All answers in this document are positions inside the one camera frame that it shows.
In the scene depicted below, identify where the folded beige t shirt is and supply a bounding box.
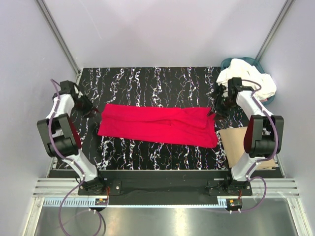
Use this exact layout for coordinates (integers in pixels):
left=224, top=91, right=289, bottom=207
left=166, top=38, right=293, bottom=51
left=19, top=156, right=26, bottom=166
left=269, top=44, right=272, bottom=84
left=218, top=126, right=278, bottom=171

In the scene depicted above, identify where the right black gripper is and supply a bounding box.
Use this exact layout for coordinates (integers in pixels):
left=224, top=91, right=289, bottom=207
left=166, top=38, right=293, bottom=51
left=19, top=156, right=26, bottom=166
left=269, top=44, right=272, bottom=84
left=206, top=94, right=237, bottom=121

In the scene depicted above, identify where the purple cable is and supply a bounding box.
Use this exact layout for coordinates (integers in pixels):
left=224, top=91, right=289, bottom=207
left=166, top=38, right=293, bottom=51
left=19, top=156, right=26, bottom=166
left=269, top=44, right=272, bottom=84
left=240, top=79, right=279, bottom=213
left=48, top=79, right=106, bottom=236

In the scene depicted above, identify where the red t shirt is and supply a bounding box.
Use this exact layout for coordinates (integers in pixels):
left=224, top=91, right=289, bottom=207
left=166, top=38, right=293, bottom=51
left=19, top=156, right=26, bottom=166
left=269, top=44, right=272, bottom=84
left=98, top=104, right=218, bottom=148

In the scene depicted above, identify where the connector board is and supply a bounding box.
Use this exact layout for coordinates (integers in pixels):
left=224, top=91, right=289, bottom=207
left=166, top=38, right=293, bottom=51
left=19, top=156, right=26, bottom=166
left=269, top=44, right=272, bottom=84
left=227, top=199, right=243, bottom=210
left=95, top=198, right=109, bottom=206

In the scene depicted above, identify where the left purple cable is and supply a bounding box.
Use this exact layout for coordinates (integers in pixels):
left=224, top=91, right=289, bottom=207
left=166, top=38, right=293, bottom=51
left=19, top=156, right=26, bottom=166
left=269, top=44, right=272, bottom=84
left=48, top=79, right=106, bottom=236

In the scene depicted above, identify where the slotted cable duct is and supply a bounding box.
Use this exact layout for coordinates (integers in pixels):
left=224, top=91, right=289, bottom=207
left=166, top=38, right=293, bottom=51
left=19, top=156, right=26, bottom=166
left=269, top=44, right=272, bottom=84
left=44, top=197, right=227, bottom=208

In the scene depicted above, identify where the left connector board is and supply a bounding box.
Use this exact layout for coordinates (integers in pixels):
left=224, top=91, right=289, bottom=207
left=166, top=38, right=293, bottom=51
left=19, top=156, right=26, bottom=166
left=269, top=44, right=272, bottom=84
left=95, top=198, right=109, bottom=206

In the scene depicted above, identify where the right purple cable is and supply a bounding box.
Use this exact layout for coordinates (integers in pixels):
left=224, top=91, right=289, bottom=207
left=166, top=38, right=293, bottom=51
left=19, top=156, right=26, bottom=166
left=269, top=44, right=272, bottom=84
left=240, top=79, right=279, bottom=213

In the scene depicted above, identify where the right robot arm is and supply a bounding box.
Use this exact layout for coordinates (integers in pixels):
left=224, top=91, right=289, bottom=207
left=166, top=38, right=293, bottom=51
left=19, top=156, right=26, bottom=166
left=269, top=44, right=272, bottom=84
left=208, top=77, right=284, bottom=196

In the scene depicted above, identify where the right frame post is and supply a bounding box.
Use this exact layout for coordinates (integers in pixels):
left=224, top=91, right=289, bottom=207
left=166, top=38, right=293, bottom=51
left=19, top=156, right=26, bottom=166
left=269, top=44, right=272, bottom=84
left=255, top=0, right=296, bottom=62

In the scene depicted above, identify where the aluminium front rail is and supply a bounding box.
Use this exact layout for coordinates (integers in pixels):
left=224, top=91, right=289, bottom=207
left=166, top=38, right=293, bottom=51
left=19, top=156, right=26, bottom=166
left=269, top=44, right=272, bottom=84
left=33, top=178, right=299, bottom=198

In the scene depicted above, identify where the right connector board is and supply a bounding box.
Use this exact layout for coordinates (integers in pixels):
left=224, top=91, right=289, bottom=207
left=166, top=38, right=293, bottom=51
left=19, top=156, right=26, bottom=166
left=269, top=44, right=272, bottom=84
left=227, top=199, right=243, bottom=210

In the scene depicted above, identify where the frame post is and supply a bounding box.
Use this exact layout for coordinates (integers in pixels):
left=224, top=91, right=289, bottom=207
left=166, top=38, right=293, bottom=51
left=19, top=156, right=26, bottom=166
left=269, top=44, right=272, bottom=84
left=35, top=0, right=81, bottom=77
left=255, top=0, right=296, bottom=62

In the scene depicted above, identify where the white t shirt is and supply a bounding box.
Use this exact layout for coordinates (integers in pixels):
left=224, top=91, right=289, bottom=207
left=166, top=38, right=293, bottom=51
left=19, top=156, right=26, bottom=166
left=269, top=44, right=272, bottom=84
left=217, top=59, right=277, bottom=100

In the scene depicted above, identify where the left frame post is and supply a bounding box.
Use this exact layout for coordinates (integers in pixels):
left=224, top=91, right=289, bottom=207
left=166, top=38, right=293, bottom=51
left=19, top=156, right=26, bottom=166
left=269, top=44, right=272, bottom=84
left=35, top=0, right=81, bottom=77

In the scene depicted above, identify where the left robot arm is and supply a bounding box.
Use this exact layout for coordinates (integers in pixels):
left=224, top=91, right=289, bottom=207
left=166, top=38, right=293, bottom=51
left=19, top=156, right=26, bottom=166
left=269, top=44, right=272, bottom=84
left=36, top=79, right=109, bottom=195

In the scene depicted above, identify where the teal laundry basket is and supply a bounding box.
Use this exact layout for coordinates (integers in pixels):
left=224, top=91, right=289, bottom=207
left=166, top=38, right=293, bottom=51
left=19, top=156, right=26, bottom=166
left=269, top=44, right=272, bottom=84
left=217, top=57, right=277, bottom=105

